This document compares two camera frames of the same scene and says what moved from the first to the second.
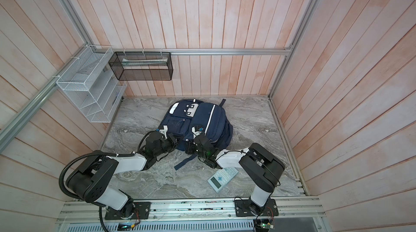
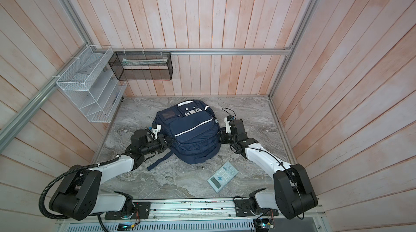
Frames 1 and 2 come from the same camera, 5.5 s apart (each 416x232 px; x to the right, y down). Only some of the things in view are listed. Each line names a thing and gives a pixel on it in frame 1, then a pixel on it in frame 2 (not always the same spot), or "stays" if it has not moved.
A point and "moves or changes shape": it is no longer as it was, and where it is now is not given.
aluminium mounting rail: x=191 y=211 stays
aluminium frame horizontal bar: x=257 y=51 stays
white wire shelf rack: x=90 y=82 stays
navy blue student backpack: x=182 y=115 moves or changes shape
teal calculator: x=220 y=179 stays
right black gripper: x=190 y=146 → x=222 y=135
